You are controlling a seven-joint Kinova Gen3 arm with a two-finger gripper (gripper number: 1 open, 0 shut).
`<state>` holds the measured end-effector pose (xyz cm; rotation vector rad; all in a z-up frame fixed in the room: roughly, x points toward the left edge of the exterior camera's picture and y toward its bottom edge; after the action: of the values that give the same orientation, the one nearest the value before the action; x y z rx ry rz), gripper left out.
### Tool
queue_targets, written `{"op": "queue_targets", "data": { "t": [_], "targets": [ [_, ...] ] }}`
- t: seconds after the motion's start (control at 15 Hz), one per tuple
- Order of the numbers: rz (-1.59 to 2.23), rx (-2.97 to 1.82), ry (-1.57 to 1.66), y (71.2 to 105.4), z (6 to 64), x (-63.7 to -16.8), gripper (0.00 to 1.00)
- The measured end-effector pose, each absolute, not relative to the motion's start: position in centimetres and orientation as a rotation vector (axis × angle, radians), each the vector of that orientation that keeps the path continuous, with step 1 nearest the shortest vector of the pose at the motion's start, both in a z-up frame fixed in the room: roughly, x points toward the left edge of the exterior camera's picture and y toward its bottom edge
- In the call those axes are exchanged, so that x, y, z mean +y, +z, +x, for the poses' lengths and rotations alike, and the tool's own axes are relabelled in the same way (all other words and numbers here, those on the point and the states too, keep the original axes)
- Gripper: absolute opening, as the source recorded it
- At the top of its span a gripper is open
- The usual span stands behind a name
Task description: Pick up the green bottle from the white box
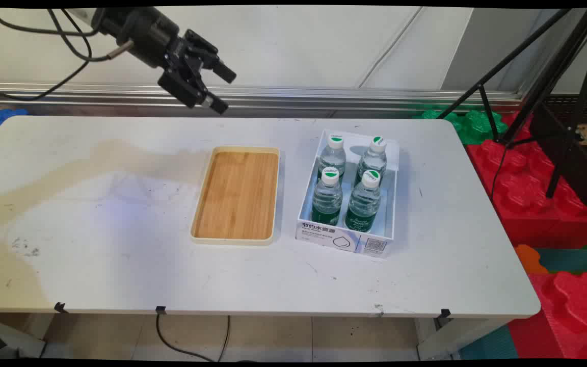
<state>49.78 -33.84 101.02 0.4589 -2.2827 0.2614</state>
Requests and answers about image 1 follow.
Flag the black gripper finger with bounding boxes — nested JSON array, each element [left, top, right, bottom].
[[157, 68, 230, 115], [184, 30, 237, 84]]

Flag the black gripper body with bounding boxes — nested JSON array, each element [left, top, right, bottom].
[[91, 7, 201, 78]]

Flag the water bottle with white cap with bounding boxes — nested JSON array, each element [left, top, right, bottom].
[[311, 170, 343, 226], [354, 135, 388, 187], [317, 134, 348, 184], [343, 170, 382, 233]]

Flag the wooden tray with cream rim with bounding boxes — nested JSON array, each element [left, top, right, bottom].
[[190, 146, 280, 246]]

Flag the blue foam block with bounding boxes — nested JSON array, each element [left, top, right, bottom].
[[0, 108, 29, 142]]

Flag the white cardboard box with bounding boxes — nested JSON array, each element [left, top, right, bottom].
[[295, 129, 400, 258]]

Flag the green foam block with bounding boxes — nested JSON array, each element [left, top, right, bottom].
[[413, 109, 508, 146]]

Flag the white table leg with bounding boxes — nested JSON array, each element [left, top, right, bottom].
[[416, 319, 513, 361], [0, 313, 55, 360]]

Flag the black tripod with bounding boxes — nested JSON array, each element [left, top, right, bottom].
[[436, 7, 587, 199]]

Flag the large red foam block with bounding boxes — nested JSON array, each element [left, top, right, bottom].
[[466, 112, 587, 250]]

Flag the orange foam piece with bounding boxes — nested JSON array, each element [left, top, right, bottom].
[[515, 244, 549, 276]]

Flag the teal foam mat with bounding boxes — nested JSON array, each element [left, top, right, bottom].
[[536, 247, 587, 278], [459, 325, 521, 360]]

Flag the black cable with silver plug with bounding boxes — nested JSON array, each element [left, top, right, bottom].
[[47, 8, 135, 63]]

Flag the aluminium wall rail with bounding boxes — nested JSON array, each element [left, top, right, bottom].
[[0, 82, 524, 114]]

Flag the black cable under table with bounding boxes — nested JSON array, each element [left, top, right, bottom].
[[155, 313, 231, 362]]

